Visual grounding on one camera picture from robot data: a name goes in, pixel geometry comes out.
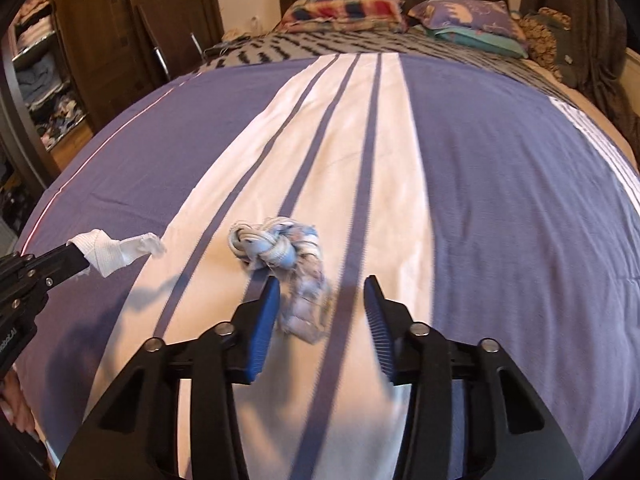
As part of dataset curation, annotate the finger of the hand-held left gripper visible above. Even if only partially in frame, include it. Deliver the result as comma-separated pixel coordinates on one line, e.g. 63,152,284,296
0,241,92,313

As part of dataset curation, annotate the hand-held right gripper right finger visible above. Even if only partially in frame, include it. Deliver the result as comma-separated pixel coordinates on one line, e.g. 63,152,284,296
362,275,585,480

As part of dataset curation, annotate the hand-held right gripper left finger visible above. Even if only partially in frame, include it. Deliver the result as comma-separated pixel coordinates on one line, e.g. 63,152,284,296
56,275,282,480

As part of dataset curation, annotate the white cloth strip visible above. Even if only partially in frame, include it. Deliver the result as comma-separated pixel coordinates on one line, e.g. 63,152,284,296
67,229,168,277

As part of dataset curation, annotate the knotted blue white cloth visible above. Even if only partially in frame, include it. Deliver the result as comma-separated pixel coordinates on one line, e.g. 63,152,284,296
228,216,335,345

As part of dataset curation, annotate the blue white striped blanket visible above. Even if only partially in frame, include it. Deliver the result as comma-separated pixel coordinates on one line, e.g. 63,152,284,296
12,52,640,480

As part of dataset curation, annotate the stack of folded clothes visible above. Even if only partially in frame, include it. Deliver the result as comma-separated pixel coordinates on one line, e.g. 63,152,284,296
10,0,93,153

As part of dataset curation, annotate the dark wooden wardrobe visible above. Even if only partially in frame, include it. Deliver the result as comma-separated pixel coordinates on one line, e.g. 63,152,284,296
50,0,226,136

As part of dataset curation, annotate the grey black patterned bed sheet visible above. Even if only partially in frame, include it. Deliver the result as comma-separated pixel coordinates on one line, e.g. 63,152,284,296
192,30,581,93

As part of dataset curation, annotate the teal pillow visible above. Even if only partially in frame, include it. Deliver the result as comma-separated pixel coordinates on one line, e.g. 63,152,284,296
425,27,530,59

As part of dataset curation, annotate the plaid pillow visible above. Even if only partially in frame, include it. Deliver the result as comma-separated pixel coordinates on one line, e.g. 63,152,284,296
275,0,408,35

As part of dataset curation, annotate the purple printed pillow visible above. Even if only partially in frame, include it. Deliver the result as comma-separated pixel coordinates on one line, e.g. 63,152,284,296
407,0,526,41

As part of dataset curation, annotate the dark green cushion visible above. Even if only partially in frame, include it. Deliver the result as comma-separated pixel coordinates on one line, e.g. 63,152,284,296
547,25,582,86

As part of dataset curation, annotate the brown circle-print cushion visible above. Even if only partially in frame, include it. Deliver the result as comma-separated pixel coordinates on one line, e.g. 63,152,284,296
517,6,573,68

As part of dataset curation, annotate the brown curtain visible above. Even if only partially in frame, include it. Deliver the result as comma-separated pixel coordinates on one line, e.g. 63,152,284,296
520,0,640,146

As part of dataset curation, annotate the white cable bundle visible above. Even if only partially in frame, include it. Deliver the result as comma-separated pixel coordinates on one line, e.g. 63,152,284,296
220,15,266,47

